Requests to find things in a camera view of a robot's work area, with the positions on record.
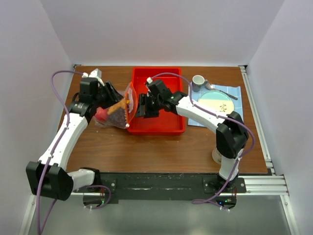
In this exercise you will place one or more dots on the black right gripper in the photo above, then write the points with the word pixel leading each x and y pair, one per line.
pixel 143 100

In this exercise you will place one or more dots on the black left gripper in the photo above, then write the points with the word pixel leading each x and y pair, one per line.
pixel 113 96

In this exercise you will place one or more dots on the yellow orange segments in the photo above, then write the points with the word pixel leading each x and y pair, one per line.
pixel 120 105

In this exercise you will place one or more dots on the clear zip top bag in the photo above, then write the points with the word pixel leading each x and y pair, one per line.
pixel 129 94

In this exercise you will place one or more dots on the dark purple grape bunch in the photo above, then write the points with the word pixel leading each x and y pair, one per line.
pixel 118 119

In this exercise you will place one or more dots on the red apple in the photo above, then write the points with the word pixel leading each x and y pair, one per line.
pixel 101 114

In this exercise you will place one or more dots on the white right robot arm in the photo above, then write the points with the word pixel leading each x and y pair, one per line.
pixel 231 136

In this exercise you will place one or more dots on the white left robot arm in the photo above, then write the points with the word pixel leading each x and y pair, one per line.
pixel 48 176

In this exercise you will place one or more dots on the white grey mug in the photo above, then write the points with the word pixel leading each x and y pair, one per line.
pixel 198 82

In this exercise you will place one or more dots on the metal spoon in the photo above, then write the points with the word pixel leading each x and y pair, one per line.
pixel 212 88

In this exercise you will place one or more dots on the round blue yellow plate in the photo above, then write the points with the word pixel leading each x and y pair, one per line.
pixel 218 101

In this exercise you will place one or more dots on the green inside mug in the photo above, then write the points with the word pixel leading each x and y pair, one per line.
pixel 216 156

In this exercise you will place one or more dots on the blue checked cloth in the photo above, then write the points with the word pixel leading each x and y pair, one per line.
pixel 235 91

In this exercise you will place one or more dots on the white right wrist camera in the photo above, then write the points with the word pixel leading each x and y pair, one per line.
pixel 149 83

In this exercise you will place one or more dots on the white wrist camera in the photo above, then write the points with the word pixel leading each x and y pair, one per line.
pixel 97 74
pixel 149 83

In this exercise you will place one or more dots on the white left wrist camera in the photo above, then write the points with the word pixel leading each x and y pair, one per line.
pixel 97 74

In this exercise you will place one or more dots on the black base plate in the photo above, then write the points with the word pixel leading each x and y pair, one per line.
pixel 156 186

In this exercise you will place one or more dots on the aluminium frame rail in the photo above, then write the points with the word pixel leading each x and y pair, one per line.
pixel 271 185

